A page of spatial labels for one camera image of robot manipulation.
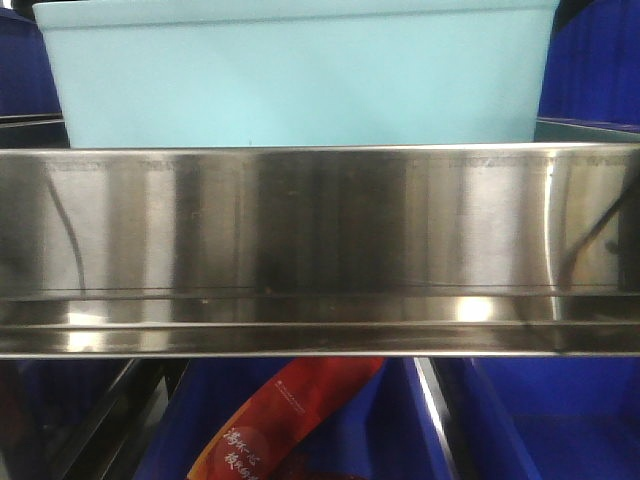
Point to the dark blue bin upper left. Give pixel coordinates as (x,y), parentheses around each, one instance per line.
(27,86)

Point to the light blue plastic bin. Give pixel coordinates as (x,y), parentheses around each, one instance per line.
(296,73)

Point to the dark blue bin lower right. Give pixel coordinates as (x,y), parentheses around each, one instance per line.
(547,418)

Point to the dark blue bin upper right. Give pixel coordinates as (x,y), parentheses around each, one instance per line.
(592,68)

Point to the red snack package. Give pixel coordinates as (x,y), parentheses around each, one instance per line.
(280,414)

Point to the dark blue bin lower middle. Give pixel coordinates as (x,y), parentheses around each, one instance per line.
(385,432)

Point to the dark blue bin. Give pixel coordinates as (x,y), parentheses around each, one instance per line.
(385,432)
(27,86)
(592,68)
(547,418)

